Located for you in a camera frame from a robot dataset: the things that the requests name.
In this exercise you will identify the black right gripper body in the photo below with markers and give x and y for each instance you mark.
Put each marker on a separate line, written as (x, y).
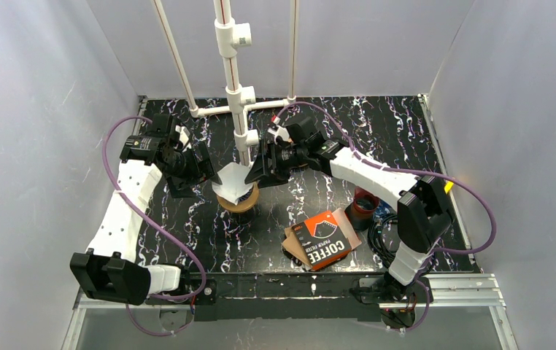
(265, 161)

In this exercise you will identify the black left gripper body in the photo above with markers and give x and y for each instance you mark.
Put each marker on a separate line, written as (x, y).
(201, 164)

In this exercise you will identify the white paper coffee filter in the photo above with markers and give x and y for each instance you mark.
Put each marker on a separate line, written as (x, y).
(233, 185)

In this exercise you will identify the wooden ring dripper holder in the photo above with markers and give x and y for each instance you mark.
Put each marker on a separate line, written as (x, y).
(244, 203)

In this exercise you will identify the red and black carafe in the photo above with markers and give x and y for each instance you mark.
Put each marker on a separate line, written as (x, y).
(361, 210)

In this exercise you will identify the orange coffee filter package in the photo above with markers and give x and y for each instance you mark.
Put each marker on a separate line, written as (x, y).
(321, 240)

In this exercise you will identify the blue glass dripper cone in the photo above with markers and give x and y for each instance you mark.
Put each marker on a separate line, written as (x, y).
(245, 196)

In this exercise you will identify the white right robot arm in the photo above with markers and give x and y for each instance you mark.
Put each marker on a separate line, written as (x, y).
(421, 202)

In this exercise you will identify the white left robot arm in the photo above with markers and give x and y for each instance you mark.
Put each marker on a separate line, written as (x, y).
(107, 270)

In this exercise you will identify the clear glass brown cup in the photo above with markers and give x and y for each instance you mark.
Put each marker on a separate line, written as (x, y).
(244, 218)

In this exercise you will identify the white PVC pipe stand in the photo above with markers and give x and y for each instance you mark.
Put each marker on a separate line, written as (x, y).
(230, 37)

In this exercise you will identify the yellow marker pen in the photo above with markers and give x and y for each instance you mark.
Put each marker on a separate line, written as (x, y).
(448, 186)

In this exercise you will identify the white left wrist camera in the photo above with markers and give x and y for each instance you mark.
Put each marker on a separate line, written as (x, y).
(183, 138)

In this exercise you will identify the aluminium frame rail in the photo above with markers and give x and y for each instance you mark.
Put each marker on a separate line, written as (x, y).
(302, 311)

